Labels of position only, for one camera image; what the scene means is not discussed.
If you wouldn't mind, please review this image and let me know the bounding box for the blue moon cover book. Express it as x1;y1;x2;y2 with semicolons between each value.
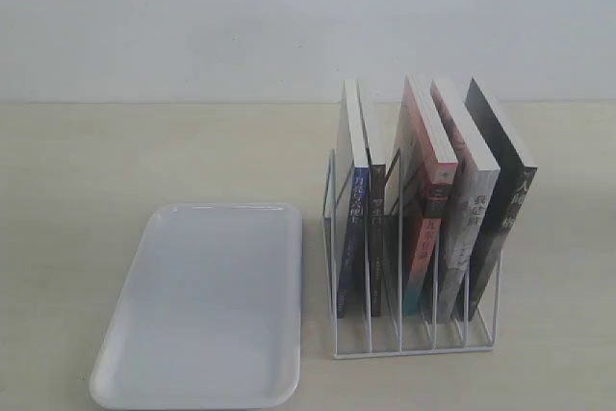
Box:
335;79;369;319

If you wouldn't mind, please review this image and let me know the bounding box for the black grey cover book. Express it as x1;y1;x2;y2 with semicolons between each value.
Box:
465;77;538;318

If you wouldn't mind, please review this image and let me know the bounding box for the white plastic tray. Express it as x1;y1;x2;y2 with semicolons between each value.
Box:
89;203;302;410

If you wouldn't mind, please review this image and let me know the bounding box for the white wire book rack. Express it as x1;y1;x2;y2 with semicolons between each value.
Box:
321;150;502;360

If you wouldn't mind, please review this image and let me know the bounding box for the grey white spine book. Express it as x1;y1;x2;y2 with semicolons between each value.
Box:
430;78;501;323

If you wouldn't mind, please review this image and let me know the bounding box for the pink red spine book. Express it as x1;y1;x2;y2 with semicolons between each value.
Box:
386;74;458;316

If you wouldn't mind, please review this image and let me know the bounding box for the dark brown spine book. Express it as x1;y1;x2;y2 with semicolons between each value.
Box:
357;80;387;318

